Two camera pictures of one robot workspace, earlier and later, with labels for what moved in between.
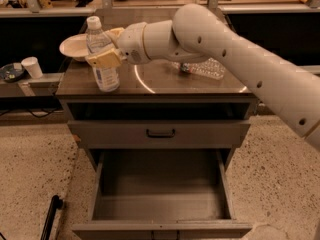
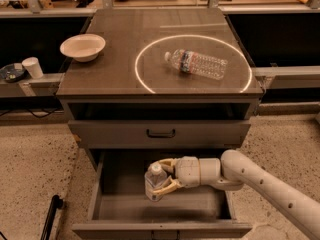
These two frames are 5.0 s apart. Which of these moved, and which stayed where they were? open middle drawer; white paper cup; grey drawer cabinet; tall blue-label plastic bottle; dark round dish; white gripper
Moved: white gripper; tall blue-label plastic bottle
Stayed: open middle drawer; white paper cup; dark round dish; grey drawer cabinet
